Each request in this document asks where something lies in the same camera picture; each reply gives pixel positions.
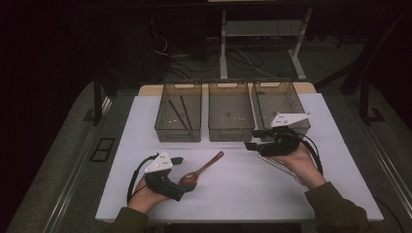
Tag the aluminium rail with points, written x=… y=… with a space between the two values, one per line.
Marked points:
x=388 y=161
x=74 y=174

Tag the smoky transparent plastic bin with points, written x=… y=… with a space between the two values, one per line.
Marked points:
x=275 y=100
x=230 y=129
x=178 y=129

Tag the person's left hand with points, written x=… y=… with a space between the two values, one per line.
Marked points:
x=144 y=197

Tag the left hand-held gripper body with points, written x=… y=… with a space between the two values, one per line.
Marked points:
x=162 y=181

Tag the white metal stand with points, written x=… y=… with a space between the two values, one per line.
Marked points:
x=223 y=48

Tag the person's right hand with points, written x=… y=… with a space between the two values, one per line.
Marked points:
x=301 y=165

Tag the brown wooden spoon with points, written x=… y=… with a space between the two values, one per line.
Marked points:
x=189 y=179

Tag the black metal stand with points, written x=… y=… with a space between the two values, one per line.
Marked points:
x=365 y=103

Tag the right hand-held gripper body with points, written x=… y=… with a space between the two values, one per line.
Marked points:
x=278 y=142

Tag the black chopstick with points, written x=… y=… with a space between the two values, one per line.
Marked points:
x=186 y=111
x=178 y=115

